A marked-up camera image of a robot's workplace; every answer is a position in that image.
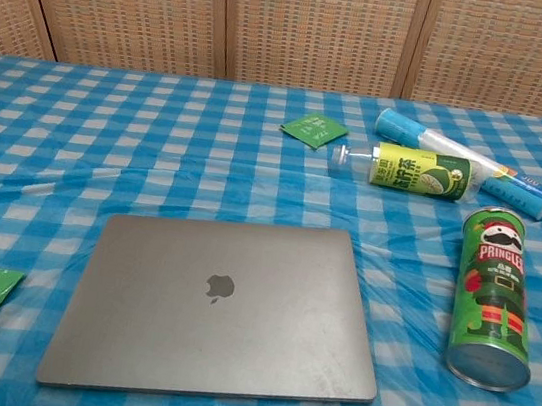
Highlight silver laptop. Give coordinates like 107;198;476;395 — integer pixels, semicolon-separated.
33;190;400;406

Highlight small square green packet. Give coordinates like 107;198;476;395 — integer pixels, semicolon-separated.
277;107;354;154

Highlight blue checkered tablecloth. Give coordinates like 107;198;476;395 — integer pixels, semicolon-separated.
0;39;542;406

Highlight blue and clear plastic tube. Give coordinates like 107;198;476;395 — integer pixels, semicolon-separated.
364;106;542;223

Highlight green-label lemon tea bottle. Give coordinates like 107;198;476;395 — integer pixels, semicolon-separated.
324;134;491;209

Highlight woven wooden folding screen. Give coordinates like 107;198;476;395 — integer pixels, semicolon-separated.
0;0;542;137

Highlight green Pringles can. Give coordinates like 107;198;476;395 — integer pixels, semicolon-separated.
438;201;542;398

